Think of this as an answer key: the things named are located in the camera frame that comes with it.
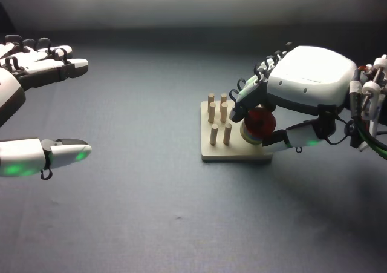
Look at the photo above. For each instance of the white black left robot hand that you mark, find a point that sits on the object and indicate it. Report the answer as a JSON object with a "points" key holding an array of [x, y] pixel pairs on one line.
{"points": [[36, 62]]}

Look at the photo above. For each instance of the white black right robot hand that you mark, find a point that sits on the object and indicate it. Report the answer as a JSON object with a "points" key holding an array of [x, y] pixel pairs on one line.
{"points": [[311, 73]]}

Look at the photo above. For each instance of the red ring toy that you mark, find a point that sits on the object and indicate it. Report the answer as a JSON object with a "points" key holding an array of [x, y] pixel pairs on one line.
{"points": [[260, 125]]}

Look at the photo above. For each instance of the wooden peg board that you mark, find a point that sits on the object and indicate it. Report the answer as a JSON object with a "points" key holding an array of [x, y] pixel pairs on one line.
{"points": [[229, 155]]}

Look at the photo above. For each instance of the grey table cloth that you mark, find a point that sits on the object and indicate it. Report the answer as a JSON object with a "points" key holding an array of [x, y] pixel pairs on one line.
{"points": [[151, 209]]}

